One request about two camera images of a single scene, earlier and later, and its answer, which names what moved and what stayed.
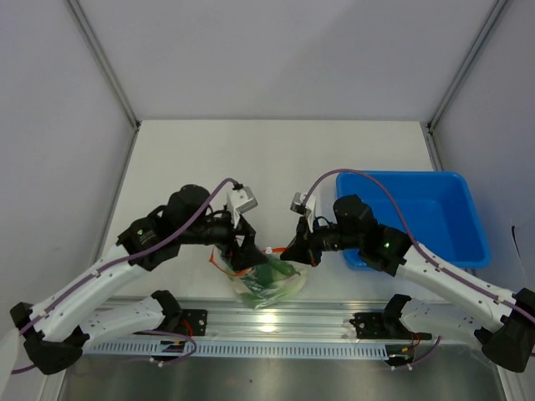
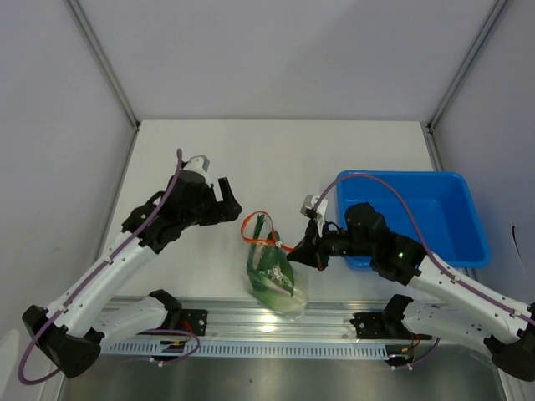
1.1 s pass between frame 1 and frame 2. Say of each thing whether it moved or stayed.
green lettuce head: moved
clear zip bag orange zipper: moved
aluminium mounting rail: stayed
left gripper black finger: moved
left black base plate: stayed
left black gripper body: moved
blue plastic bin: stayed
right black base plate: stayed
